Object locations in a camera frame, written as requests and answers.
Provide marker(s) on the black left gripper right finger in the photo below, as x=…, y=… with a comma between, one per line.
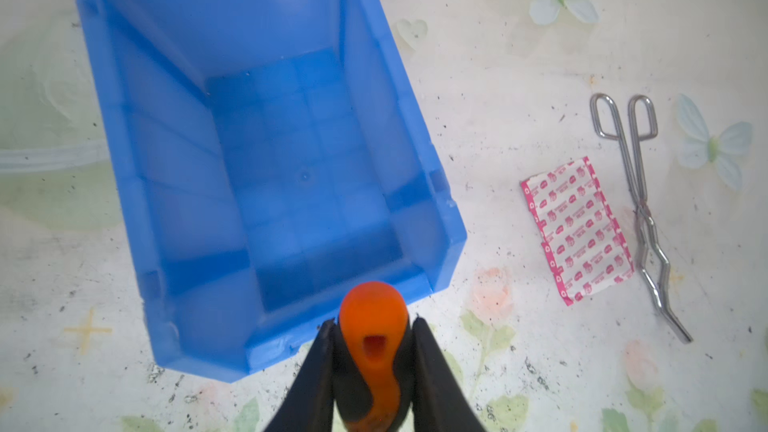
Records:
x=439, y=404

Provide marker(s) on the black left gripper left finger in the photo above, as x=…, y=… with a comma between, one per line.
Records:
x=309, y=403

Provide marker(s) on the orange black screwdriver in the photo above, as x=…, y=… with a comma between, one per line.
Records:
x=373, y=381

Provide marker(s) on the blue plastic bin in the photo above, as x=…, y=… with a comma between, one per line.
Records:
x=269, y=156

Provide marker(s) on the pink white bandage packet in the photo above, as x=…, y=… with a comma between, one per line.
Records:
x=585, y=248

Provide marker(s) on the metal crucible tongs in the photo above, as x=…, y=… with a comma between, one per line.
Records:
x=650, y=259

